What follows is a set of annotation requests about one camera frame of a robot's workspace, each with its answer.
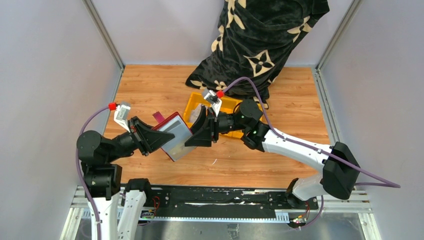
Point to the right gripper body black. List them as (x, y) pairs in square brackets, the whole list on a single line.
[(222, 124)]

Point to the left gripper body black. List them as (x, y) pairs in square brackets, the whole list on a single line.
[(126, 143)]

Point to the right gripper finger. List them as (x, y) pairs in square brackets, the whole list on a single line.
[(202, 106), (201, 137)]

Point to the yellow three-compartment bin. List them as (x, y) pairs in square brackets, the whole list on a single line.
[(228, 106)]

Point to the red leather card holder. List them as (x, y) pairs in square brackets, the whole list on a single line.
[(171, 117)]

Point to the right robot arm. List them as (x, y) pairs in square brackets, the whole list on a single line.
[(335, 164)]

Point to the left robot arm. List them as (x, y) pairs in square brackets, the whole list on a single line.
[(115, 214)]

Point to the grey card in bin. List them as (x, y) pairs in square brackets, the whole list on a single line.
[(194, 114)]

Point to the black floral blanket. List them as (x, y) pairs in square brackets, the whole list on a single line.
[(255, 39)]

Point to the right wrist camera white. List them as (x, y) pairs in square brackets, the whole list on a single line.
[(215, 102)]

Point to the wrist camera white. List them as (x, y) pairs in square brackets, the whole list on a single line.
[(121, 115), (215, 102)]

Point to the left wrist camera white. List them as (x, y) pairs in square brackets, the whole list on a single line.
[(121, 115)]

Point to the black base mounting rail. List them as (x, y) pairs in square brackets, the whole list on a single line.
[(212, 203)]

